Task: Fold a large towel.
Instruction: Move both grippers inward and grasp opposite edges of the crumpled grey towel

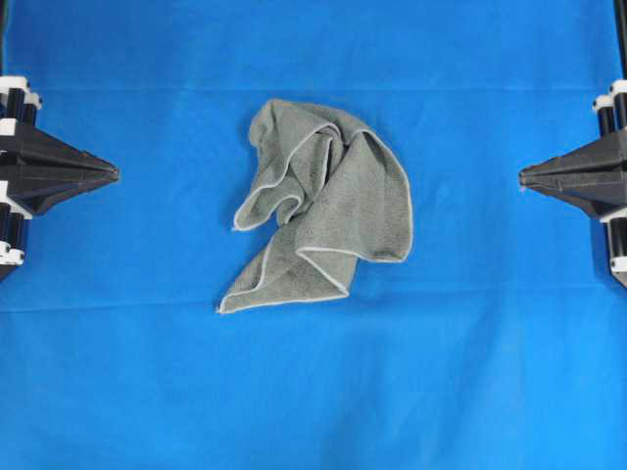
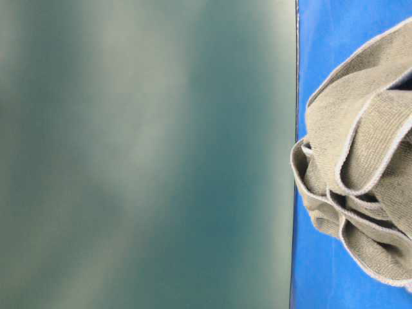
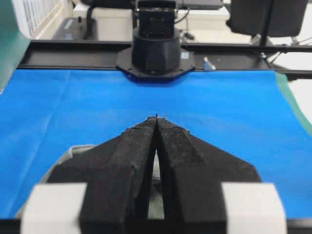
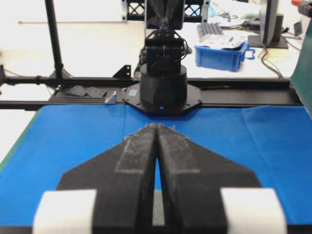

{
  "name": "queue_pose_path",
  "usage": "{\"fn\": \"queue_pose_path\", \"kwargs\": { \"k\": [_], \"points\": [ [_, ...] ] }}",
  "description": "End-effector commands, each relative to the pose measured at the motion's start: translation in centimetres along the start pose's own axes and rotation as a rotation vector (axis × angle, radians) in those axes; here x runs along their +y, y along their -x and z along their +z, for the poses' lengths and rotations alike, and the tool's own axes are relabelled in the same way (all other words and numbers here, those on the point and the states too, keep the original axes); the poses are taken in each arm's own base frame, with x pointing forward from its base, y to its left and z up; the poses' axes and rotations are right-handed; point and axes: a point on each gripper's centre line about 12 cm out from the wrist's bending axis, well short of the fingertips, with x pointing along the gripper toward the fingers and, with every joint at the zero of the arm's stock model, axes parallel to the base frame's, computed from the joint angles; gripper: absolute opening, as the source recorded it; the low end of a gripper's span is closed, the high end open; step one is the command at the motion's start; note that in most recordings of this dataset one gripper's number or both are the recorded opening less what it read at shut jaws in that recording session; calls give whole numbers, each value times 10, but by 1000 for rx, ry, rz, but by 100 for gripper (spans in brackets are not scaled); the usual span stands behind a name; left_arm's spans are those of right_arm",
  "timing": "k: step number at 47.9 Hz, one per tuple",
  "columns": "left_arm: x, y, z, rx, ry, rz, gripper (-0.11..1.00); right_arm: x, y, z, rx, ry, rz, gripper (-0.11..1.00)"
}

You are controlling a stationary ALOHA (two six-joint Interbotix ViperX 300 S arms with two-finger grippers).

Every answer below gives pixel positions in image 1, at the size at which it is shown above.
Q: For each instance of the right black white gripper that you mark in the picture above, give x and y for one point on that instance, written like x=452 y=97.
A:
x=598 y=195

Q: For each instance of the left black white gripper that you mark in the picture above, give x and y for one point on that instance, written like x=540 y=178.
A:
x=26 y=194

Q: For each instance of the grey towel with white hem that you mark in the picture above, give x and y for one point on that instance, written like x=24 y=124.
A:
x=338 y=194

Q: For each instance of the blue table cloth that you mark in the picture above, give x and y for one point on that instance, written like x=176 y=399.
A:
x=500 y=343

